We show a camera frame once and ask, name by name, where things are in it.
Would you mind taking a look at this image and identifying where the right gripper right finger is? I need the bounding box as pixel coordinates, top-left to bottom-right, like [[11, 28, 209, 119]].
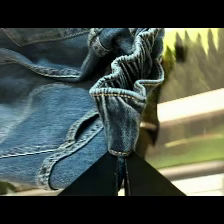
[[124, 151, 186, 197]]

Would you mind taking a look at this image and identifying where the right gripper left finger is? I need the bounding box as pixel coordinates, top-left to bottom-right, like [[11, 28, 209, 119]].
[[58, 151, 120, 197]]

